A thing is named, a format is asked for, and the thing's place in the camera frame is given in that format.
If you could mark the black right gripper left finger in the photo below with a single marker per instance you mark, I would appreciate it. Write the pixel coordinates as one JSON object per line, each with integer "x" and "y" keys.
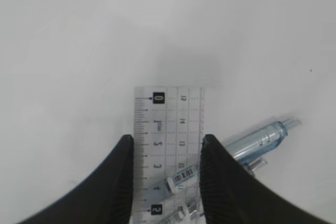
{"x": 105, "y": 196}

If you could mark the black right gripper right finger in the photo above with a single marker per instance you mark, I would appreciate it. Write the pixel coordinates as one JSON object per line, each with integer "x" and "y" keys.
{"x": 232, "y": 195}

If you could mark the blue grey pen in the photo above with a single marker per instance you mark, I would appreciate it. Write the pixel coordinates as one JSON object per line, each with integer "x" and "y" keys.
{"x": 246, "y": 150}

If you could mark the clear plastic ruler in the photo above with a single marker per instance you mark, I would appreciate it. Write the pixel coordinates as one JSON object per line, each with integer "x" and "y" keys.
{"x": 168, "y": 127}

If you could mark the grey patterned pen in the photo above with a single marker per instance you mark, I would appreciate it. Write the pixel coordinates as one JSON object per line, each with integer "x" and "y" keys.
{"x": 188, "y": 211}

